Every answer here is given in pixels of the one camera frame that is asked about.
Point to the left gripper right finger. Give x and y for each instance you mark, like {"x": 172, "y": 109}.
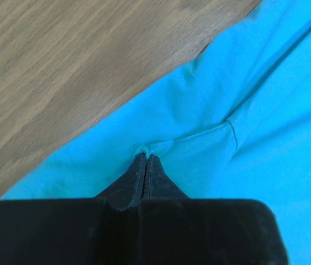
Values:
{"x": 157, "y": 185}

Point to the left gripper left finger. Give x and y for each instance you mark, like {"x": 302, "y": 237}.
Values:
{"x": 127, "y": 190}

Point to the turquoise t-shirt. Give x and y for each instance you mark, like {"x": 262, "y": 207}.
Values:
{"x": 233, "y": 123}

